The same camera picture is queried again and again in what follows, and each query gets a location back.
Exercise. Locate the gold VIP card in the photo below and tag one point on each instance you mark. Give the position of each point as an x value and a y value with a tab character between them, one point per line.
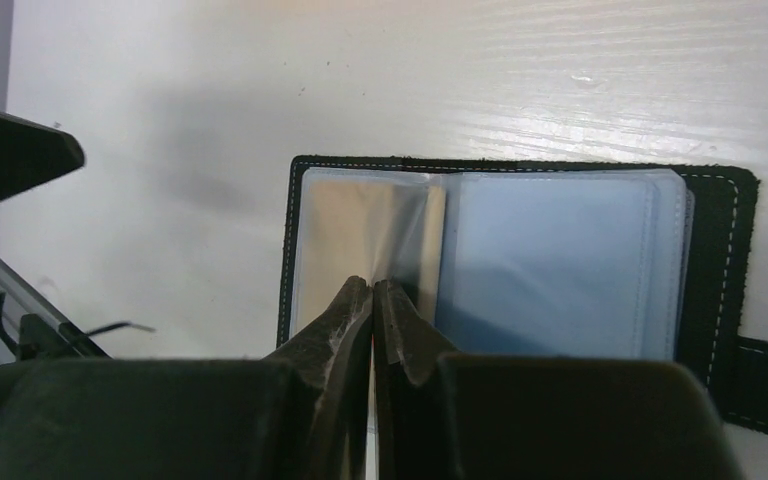
375	229

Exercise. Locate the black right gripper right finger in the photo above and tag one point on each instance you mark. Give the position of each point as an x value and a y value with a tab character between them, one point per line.
446	414

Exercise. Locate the aluminium front frame rail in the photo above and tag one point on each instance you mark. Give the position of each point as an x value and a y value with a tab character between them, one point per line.
31	327

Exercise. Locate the black leather card holder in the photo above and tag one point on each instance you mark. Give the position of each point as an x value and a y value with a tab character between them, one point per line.
733	368

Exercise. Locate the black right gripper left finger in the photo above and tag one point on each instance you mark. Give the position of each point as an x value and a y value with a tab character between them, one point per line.
298	413

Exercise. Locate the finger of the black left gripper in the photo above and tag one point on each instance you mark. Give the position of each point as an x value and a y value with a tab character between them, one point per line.
32	154

